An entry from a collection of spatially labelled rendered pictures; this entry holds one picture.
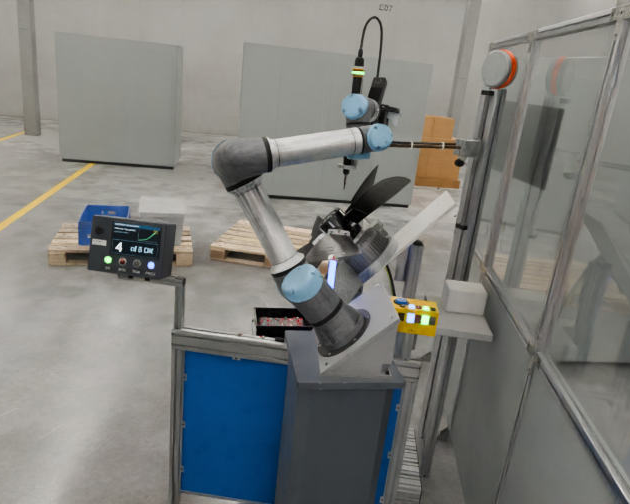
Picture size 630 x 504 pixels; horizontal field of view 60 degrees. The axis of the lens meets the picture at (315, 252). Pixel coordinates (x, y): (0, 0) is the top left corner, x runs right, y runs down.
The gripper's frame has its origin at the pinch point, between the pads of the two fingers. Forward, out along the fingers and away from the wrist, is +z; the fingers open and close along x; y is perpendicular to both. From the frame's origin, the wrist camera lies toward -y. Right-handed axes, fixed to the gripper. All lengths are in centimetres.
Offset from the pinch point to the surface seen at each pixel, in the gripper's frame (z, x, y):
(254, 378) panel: -25, -29, 102
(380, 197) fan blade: 18.4, -4.2, 32.3
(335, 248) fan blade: -5, -11, 52
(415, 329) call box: -14, 25, 72
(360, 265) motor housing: 16, -8, 61
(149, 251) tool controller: -49, -61, 56
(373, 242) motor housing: 19, -5, 51
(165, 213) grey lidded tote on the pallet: 192, -253, 90
